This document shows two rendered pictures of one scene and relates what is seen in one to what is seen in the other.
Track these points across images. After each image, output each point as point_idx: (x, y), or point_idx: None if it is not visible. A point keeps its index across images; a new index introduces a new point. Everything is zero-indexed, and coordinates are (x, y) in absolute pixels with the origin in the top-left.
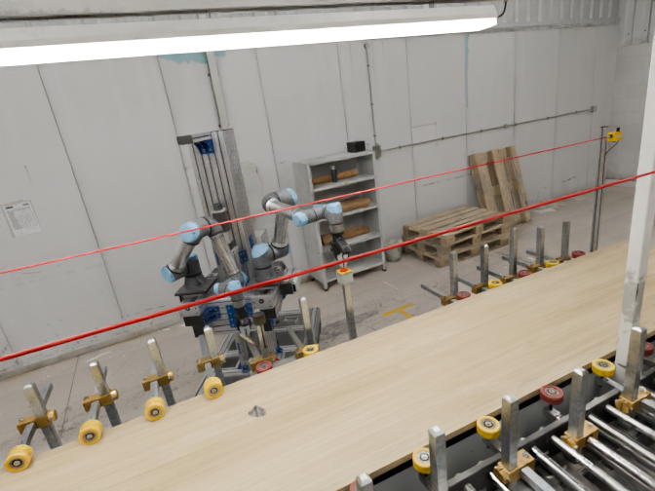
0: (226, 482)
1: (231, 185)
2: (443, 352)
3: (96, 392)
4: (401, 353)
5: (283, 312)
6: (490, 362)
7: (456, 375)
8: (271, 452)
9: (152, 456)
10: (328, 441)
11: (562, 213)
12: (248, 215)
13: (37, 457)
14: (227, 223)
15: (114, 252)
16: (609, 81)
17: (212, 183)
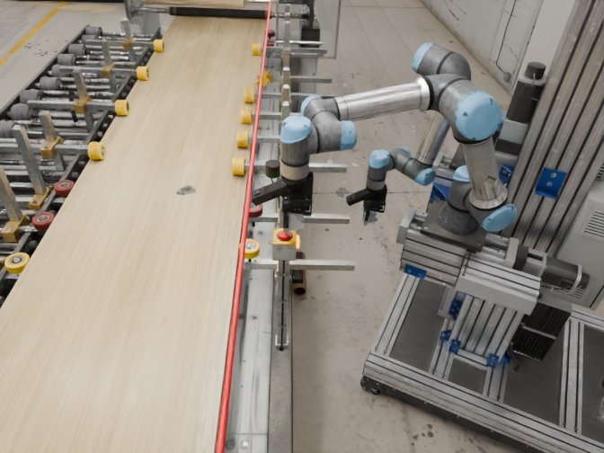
0: (132, 167)
1: (562, 46)
2: (105, 365)
3: (295, 113)
4: (153, 321)
5: None
6: (27, 401)
7: (56, 347)
8: (132, 189)
9: (197, 143)
10: (103, 217)
11: None
12: (588, 138)
13: (253, 105)
14: (519, 108)
15: None
16: None
17: (567, 25)
